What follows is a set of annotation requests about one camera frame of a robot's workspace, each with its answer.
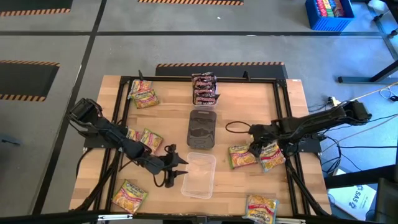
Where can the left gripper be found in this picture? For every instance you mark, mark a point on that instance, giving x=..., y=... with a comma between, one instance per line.
x=160, y=165

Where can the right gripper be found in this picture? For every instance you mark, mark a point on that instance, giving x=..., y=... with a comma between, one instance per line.
x=262, y=133

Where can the green-edged Maruchan ramen packet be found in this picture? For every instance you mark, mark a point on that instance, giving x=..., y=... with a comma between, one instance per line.
x=241, y=157
x=145, y=99
x=151, y=140
x=129, y=196

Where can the large clear plastic bin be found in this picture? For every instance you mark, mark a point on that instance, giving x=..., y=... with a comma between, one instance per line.
x=199, y=177

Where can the dark grey plastic bin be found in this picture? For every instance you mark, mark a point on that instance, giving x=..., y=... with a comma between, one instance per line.
x=201, y=130

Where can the red snack packet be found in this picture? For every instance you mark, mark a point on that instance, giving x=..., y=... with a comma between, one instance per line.
x=204, y=84

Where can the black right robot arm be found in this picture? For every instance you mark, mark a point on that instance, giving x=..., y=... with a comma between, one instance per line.
x=311, y=123

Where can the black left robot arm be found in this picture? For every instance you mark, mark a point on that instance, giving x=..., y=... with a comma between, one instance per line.
x=118, y=140

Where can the small clear plastic bin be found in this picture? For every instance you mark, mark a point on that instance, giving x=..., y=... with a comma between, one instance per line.
x=203, y=106

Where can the white power plug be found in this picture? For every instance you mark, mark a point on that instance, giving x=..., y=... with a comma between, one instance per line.
x=334, y=101

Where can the hazard-striped black floor mat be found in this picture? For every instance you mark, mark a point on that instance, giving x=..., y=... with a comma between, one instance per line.
x=186, y=2
x=25, y=81
x=174, y=72
x=31, y=4

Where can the black floor beam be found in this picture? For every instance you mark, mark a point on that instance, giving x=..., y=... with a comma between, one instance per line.
x=357, y=180

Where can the white printed cardboard box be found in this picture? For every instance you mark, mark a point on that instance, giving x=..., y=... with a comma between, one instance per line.
x=351, y=202

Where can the black crossbar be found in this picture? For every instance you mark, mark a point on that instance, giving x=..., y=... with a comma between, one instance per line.
x=62, y=217

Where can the black metal stand base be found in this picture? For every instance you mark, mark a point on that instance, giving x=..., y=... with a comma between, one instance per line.
x=357, y=80

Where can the dark grey box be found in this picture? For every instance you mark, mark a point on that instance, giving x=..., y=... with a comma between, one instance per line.
x=388, y=202

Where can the blue plastic crate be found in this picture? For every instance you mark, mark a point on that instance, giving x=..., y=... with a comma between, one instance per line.
x=329, y=25

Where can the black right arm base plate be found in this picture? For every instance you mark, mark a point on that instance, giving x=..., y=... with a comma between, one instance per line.
x=311, y=147

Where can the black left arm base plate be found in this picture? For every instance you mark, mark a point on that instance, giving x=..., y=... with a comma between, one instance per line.
x=93, y=143

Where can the dark floor bracket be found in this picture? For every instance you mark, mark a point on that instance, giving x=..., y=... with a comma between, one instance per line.
x=9, y=141

